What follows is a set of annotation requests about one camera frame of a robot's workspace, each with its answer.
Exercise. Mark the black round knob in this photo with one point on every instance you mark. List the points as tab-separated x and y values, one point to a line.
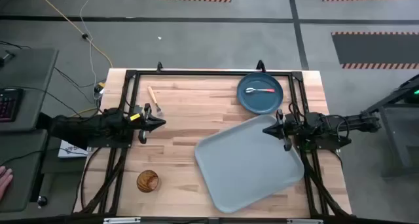
42	201

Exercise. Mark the dark blue plate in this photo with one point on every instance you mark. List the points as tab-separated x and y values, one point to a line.
260	103

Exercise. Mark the silver metal bracket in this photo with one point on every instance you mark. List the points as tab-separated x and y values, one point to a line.
121	220
304	221

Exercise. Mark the grey metal tray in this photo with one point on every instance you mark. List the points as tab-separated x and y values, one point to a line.
248	165

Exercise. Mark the dark grey equipment cart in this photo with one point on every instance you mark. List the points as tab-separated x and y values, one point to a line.
396	132

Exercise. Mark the black aluminium table frame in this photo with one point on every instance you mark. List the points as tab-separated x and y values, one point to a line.
212	73

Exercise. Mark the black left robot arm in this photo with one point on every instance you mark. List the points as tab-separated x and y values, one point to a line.
82	127

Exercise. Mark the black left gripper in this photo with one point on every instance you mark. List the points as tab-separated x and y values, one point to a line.
145	125

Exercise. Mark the person's hand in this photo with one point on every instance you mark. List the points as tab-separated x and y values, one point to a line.
4	181

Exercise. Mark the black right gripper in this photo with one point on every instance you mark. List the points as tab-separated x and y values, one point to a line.
283	130

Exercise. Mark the white printed booklet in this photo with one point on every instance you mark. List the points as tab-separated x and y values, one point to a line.
70	150

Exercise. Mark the grey desk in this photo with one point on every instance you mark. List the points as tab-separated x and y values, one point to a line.
32	73
23	171

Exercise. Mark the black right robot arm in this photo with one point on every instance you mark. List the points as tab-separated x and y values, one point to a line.
327	125

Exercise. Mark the small black desk device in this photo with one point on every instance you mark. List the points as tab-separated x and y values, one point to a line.
6	57

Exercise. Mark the yellow white connector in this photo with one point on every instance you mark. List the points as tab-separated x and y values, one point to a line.
99	87

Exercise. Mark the black keyboard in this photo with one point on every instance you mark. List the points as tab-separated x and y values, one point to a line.
10	104

